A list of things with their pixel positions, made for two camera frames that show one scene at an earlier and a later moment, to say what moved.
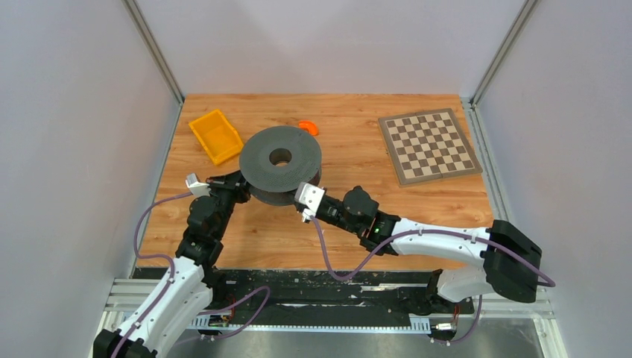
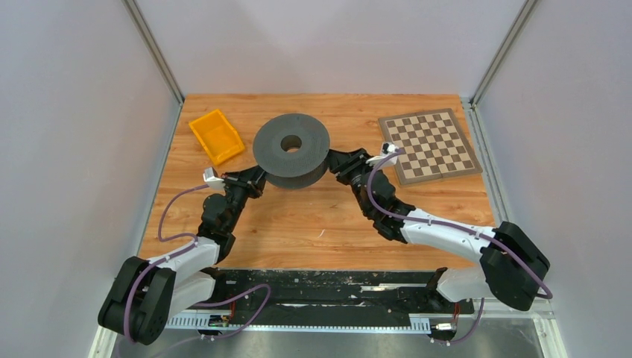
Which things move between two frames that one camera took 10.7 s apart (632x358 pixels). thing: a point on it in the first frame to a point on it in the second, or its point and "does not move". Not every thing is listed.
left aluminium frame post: x=135 y=13 does not move
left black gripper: x=233 y=183 does not move
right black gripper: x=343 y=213 to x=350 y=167
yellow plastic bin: x=220 y=140 does not move
